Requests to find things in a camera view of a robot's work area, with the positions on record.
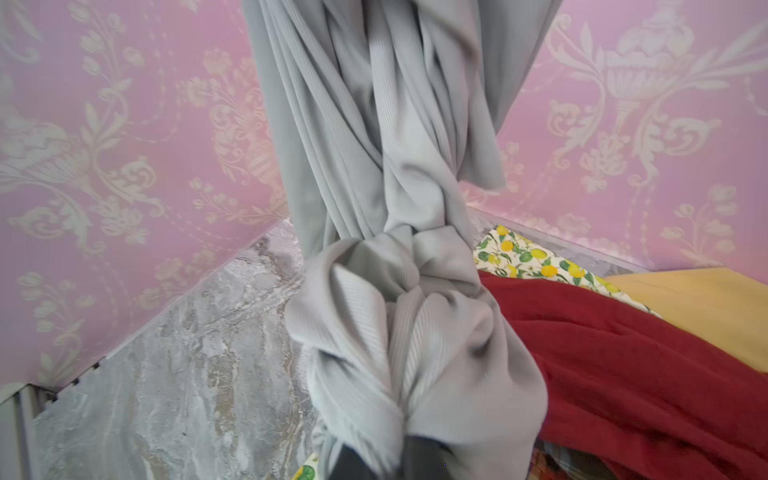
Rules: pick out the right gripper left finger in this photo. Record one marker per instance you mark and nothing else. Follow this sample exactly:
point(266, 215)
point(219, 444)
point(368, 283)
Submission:
point(350, 466)

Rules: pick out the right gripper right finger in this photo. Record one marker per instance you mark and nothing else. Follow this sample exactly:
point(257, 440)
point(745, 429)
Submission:
point(422, 460)

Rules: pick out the grey ribbed cloth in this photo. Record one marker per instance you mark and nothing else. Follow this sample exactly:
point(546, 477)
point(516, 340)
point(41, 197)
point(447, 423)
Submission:
point(379, 111)

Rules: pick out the plaid cloth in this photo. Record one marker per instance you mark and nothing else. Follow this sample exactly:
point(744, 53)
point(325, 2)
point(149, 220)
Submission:
point(553, 462)

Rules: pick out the dark red cloth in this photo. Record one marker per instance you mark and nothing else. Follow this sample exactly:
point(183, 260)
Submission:
point(650, 400)

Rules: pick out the mustard yellow cloth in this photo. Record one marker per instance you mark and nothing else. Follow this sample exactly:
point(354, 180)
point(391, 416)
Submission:
point(718, 305)

